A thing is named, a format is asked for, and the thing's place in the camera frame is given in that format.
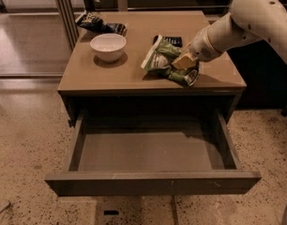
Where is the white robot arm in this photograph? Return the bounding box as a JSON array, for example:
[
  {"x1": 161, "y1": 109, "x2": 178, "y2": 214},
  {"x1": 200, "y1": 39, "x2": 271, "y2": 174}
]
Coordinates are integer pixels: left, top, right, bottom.
[{"x1": 173, "y1": 0, "x2": 287, "y2": 69}]

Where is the white ceramic bowl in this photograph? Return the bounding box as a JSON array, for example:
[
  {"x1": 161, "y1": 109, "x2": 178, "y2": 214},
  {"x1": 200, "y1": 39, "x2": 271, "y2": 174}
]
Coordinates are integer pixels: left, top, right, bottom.
[{"x1": 90, "y1": 34, "x2": 127, "y2": 63}]

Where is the dark blue chip bag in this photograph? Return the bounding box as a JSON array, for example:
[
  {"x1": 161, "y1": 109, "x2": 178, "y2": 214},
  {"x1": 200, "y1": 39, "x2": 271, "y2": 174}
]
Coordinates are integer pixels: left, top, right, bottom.
[{"x1": 75, "y1": 12, "x2": 128, "y2": 36}]

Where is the open grey drawer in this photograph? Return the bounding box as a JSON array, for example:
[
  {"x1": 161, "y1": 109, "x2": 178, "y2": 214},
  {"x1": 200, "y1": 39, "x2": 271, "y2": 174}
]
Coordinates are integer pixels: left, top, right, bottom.
[{"x1": 45, "y1": 111, "x2": 261, "y2": 196}]

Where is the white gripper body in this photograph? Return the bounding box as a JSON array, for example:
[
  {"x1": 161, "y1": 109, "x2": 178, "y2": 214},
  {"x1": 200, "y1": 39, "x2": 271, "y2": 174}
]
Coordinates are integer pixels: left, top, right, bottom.
[{"x1": 189, "y1": 27, "x2": 221, "y2": 62}]

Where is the beige counter cabinet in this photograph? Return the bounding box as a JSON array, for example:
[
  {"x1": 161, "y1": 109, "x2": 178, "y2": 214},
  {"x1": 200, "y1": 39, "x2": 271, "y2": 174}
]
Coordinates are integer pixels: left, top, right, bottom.
[{"x1": 58, "y1": 11, "x2": 246, "y2": 126}]

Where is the green jalapeno chip bag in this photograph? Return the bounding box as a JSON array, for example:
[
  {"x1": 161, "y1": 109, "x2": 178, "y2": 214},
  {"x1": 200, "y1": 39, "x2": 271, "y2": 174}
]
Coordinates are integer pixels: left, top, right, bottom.
[{"x1": 141, "y1": 40, "x2": 200, "y2": 86}]

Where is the metal railing frame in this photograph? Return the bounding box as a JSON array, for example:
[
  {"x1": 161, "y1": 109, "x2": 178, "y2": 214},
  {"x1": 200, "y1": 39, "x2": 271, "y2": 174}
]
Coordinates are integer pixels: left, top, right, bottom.
[{"x1": 51, "y1": 0, "x2": 287, "y2": 50}]

